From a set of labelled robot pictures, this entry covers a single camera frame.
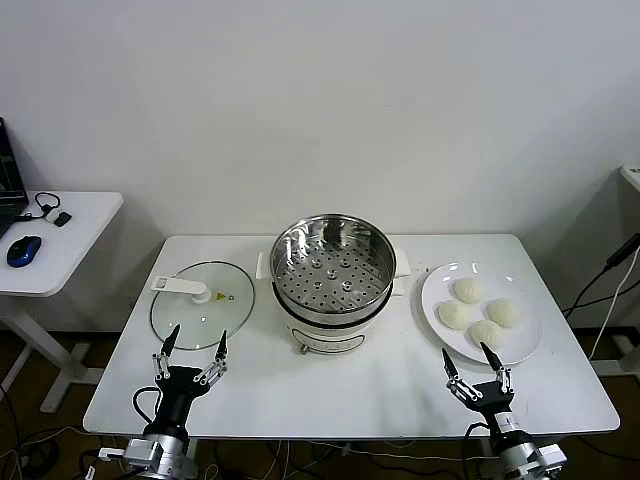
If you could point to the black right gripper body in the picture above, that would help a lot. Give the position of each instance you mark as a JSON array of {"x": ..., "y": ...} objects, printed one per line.
[{"x": 492, "y": 397}]

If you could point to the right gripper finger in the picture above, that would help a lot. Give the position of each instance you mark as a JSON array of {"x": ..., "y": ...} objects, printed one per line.
[
  {"x": 457, "y": 381},
  {"x": 502, "y": 375}
]

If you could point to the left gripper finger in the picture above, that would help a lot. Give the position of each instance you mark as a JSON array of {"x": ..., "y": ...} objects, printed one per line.
[
  {"x": 161, "y": 362},
  {"x": 220, "y": 360}
]

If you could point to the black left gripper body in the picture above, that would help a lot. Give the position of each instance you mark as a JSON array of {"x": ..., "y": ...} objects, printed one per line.
[{"x": 177, "y": 385}]

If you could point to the white steamed baozi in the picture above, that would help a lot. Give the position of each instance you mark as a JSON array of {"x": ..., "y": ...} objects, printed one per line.
[
  {"x": 504, "y": 312},
  {"x": 467, "y": 291},
  {"x": 454, "y": 315},
  {"x": 485, "y": 334}
]

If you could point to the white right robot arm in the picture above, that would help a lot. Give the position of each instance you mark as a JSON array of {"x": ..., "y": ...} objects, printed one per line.
[{"x": 520, "y": 455}]

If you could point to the stainless steel steamer basket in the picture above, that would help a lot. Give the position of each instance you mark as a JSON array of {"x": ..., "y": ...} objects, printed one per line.
[{"x": 372, "y": 297}]

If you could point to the white round plate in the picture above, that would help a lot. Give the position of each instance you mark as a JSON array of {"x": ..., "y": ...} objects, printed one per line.
[{"x": 520, "y": 345}]

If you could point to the white table leg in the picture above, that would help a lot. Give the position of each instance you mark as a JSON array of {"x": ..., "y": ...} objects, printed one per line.
[{"x": 492, "y": 460}]

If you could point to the white electric cooking pot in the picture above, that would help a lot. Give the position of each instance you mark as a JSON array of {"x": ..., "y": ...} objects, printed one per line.
[{"x": 325, "y": 340}]

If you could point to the white side table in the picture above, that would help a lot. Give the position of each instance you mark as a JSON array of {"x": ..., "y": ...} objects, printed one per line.
[{"x": 75, "y": 250}]

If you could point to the small black device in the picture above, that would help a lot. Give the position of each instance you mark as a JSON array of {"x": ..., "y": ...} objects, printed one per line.
[{"x": 63, "y": 219}]

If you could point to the blue and black mouse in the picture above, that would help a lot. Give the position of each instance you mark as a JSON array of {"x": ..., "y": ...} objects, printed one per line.
[{"x": 24, "y": 250}]

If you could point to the black laptop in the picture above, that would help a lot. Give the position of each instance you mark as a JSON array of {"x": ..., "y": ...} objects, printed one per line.
[{"x": 7, "y": 170}]

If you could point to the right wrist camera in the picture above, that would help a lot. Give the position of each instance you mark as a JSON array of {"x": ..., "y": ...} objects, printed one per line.
[{"x": 554, "y": 454}]

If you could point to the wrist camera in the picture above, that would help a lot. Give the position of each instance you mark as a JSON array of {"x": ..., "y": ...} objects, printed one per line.
[
  {"x": 111, "y": 454},
  {"x": 554, "y": 454}
]

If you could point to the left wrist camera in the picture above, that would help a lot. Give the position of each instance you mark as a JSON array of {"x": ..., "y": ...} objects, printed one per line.
[{"x": 111, "y": 454}]

